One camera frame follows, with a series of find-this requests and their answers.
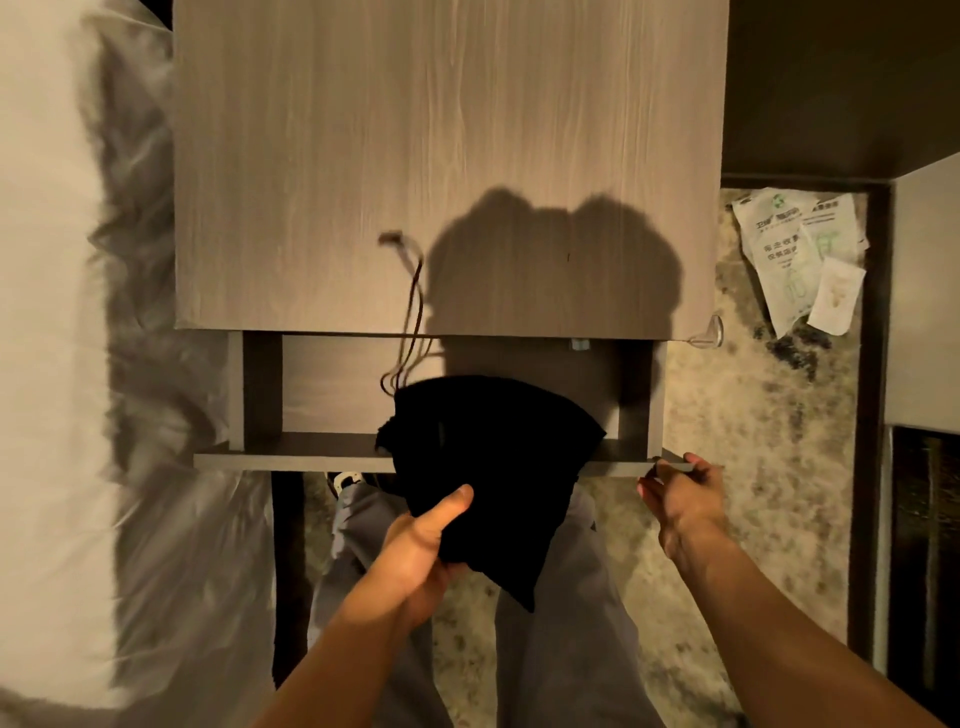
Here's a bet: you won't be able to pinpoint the white cabinet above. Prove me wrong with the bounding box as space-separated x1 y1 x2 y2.
883 152 960 438

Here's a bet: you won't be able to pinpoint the wooden nightstand drawer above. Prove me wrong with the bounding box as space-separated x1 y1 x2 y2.
192 331 694 480

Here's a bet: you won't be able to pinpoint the white bed duvet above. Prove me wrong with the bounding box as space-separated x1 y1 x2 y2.
0 0 277 728

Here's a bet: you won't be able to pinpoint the person's left hand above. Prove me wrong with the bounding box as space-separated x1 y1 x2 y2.
358 484 476 630

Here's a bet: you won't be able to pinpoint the black cloth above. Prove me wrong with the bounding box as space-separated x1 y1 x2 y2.
375 375 607 613

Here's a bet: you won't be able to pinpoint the small white plastic packet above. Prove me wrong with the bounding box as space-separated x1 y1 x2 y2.
807 256 868 337

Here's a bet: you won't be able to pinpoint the person's right forearm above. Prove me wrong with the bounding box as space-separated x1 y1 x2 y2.
666 519 948 728

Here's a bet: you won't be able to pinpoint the person's left forearm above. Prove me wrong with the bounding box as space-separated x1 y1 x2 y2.
253 592 435 728

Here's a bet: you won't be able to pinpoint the wooden nightstand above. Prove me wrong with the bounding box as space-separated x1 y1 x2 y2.
172 0 730 342

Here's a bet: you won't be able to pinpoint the grey trousers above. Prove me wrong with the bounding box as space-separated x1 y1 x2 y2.
306 478 667 728

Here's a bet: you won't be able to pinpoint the white green-print plastic packet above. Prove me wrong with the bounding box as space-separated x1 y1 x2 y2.
796 192 871 265

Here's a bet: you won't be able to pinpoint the person's right hand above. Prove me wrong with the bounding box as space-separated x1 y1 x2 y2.
636 452 728 562

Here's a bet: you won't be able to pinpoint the clear corner protector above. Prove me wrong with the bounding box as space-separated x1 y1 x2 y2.
687 313 726 351

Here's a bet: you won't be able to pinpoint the large white plastic packet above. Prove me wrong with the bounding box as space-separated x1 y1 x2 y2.
732 187 825 339

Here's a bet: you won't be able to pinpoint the brown cable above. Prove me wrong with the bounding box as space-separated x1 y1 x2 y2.
377 230 438 399

